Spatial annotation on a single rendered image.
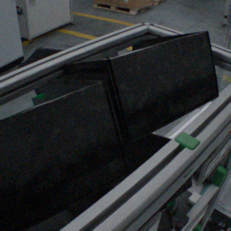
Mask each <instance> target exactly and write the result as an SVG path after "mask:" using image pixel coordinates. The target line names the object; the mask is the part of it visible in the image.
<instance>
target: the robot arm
mask: <svg viewBox="0 0 231 231"><path fill-rule="evenodd" d="M75 46H76V45H67V44H64V45H62V44H58V43H50V42H44V43H42V44H41V45H40V46H39V47H37V49H36V50H35V52H34V53H33V54H32V55H31V56H29V57H28V58H27V59H26V60H24V61H23V62H21V63H20V64H19V65H18V67H17V69H20V68H23V67H25V66H28V65H30V64H32V63H35V62H38V60H41V59H43V58H46V57H49V56H51V55H53V54H57V53H59V52H62V51H65V50H67V49H70V48H72V47H75ZM118 55H119V54H118V52H117V53H115V54H112V55H109V56H107V57H105V58H102V59H107V58H111V57H114V56H118ZM45 88H46V85H43V86H41V87H39V88H36V89H35V93H36V95H37V96H38V95H41V94H43V93H45Z"/></svg>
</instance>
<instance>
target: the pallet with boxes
mask: <svg viewBox="0 0 231 231"><path fill-rule="evenodd" d="M100 4H102V5H107V6H110V8H106V7H100ZM94 7H96V8H101V9H104V10H112V11H118V12H121V13H127V14H132V15H137V12H138V11H140V12H144V11H145V10H146V8H149V9H151V8H152V0H93V8H94ZM118 7H119V8H125V9H129V10H130V12H129V11H120V10H118Z"/></svg>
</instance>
